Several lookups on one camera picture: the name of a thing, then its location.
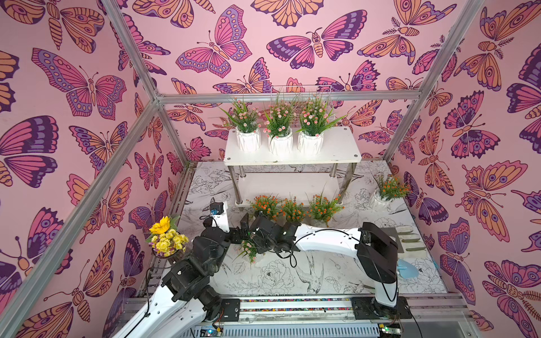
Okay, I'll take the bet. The pink flower pot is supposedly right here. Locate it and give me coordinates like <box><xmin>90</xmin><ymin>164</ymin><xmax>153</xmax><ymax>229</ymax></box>
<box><xmin>222</xmin><ymin>100</ymin><xmax>261</xmax><ymax>153</ymax></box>
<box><xmin>262</xmin><ymin>96</ymin><xmax>296</xmax><ymax>157</ymax></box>
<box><xmin>238</xmin><ymin>239</ymin><xmax>259</xmax><ymax>264</ymax></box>
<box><xmin>297</xmin><ymin>97</ymin><xmax>344</xmax><ymax>156</ymax></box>

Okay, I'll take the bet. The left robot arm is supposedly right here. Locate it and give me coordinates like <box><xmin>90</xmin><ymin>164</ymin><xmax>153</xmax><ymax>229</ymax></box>
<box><xmin>114</xmin><ymin>214</ymin><xmax>249</xmax><ymax>337</ymax></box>

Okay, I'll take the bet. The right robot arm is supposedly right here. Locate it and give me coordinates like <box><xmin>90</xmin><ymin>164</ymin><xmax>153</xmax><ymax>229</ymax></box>
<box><xmin>242</xmin><ymin>215</ymin><xmax>400</xmax><ymax>317</ymax></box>

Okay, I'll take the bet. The white two-tier rack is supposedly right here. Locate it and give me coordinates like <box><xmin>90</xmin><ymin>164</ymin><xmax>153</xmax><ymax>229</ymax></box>
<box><xmin>223</xmin><ymin>127</ymin><xmax>362</xmax><ymax>206</ymax></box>

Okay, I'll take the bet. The orange flower pot left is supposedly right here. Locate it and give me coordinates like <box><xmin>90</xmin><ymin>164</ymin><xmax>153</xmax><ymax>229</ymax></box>
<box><xmin>250</xmin><ymin>195</ymin><xmax>282</xmax><ymax>221</ymax></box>

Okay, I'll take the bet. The orange flower pot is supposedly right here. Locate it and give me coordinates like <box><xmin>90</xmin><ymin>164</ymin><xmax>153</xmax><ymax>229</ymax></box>
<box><xmin>309</xmin><ymin>194</ymin><xmax>344</xmax><ymax>226</ymax></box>
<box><xmin>369</xmin><ymin>175</ymin><xmax>411</xmax><ymax>209</ymax></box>
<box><xmin>250</xmin><ymin>195</ymin><xmax>282</xmax><ymax>221</ymax></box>
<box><xmin>279</xmin><ymin>197</ymin><xmax>307</xmax><ymax>223</ymax></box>

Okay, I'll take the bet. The orange flower pot middle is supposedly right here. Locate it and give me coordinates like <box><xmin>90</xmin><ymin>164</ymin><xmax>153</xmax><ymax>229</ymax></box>
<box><xmin>279</xmin><ymin>197</ymin><xmax>307</xmax><ymax>223</ymax></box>

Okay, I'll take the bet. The yellow flower bouquet vase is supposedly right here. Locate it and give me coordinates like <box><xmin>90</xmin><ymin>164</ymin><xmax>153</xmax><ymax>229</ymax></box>
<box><xmin>147</xmin><ymin>215</ymin><xmax>189</xmax><ymax>259</ymax></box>

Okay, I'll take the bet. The orange flower pot far right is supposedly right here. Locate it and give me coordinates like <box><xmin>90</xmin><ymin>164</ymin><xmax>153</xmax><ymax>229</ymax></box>
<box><xmin>369</xmin><ymin>175</ymin><xmax>411</xmax><ymax>209</ymax></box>

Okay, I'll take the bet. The light blue scoop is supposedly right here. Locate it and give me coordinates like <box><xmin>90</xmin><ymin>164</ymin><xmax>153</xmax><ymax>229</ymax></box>
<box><xmin>397</xmin><ymin>259</ymin><xmax>419</xmax><ymax>280</ymax></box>

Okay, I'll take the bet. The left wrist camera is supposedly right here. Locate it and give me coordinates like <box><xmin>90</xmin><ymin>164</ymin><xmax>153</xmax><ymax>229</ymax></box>
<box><xmin>210</xmin><ymin>202</ymin><xmax>230</xmax><ymax>232</ymax></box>

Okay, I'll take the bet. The white wire basket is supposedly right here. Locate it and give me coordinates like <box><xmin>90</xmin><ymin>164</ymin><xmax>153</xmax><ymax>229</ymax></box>
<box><xmin>270</xmin><ymin>83</ymin><xmax>335</xmax><ymax>108</ymax></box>

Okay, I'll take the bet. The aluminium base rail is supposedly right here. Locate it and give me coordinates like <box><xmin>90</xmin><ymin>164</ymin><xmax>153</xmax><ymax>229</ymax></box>
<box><xmin>113</xmin><ymin>293</ymin><xmax>466</xmax><ymax>338</ymax></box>

